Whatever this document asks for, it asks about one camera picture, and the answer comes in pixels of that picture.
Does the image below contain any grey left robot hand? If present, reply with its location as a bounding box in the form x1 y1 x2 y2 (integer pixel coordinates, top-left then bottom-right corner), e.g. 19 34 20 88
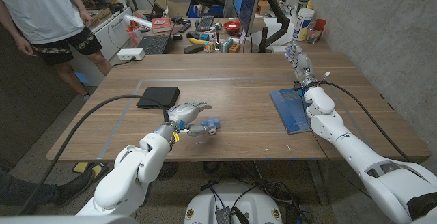
166 101 212 137

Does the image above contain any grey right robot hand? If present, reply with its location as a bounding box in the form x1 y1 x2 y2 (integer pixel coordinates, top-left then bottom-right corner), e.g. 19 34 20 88
285 41 317 88

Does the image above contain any blue toy camera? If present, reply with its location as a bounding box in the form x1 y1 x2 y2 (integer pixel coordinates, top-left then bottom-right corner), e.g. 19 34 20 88
200 117 221 135

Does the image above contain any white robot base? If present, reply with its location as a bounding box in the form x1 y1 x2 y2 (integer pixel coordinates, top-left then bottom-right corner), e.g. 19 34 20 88
184 182 283 224

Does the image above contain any black folder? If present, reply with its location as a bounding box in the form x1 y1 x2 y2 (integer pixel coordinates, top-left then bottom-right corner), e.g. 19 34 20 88
136 86 181 110

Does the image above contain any blue book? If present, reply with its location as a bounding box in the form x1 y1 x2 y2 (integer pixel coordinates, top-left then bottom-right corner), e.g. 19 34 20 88
269 87 313 135

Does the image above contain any red book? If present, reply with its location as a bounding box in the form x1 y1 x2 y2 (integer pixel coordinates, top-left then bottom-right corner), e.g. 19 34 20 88
151 16 173 34

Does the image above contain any red cup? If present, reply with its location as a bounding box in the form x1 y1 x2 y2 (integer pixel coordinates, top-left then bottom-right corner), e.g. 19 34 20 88
306 18 327 44

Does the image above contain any white wipes canister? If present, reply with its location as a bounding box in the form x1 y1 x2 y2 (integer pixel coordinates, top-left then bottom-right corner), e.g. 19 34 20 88
292 8 315 42

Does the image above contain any dark lidded jar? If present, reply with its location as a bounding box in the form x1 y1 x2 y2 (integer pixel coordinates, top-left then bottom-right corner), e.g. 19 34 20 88
296 0 309 16

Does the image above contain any black glasses case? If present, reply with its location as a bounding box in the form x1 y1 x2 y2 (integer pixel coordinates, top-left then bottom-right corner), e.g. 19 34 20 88
183 44 205 55

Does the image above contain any black laptop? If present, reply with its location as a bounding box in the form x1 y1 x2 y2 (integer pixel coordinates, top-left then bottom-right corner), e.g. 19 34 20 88
136 33 171 55

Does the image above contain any teal sponge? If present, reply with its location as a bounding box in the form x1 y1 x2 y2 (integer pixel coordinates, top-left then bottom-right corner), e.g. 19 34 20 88
221 37 234 53

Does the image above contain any white power strip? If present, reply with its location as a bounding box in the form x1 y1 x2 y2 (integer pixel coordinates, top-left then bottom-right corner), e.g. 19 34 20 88
117 48 146 61

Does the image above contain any red bowl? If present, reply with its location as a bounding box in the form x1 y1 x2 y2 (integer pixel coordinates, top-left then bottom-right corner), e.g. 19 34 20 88
223 19 242 33

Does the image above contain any computer monitor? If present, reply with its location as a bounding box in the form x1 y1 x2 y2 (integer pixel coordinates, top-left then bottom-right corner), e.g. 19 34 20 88
232 0 264 36

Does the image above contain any black keyboard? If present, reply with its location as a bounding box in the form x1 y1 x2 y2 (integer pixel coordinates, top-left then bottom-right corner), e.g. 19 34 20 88
195 15 215 32

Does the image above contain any blue bag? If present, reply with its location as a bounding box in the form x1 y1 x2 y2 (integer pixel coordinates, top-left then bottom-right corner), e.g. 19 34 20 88
186 4 225 18

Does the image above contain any white roll tube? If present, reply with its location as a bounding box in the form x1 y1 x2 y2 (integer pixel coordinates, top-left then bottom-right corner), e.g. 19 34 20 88
122 14 153 30

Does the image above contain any white drawer cabinet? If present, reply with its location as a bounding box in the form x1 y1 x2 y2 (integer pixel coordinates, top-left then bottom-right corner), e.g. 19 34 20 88
90 7 134 63

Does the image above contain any yellow black floor pedal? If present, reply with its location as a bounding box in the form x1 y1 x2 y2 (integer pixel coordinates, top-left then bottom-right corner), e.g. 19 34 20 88
71 161 109 180

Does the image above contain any dark trouser leg black shoe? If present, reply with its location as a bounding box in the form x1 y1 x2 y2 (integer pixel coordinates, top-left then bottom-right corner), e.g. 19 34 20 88
0 168 96 215

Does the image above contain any person in white shirt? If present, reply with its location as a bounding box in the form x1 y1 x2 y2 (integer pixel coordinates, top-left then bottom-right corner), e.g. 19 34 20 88
0 0 113 97

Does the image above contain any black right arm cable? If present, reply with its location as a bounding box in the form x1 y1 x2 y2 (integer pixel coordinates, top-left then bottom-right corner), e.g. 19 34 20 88
319 80 412 164

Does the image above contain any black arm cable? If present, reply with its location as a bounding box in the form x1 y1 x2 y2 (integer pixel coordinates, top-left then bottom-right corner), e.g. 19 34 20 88
319 80 412 164
16 94 171 216

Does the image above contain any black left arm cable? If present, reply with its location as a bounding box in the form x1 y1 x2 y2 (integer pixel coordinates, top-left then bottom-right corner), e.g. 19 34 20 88
16 94 171 216

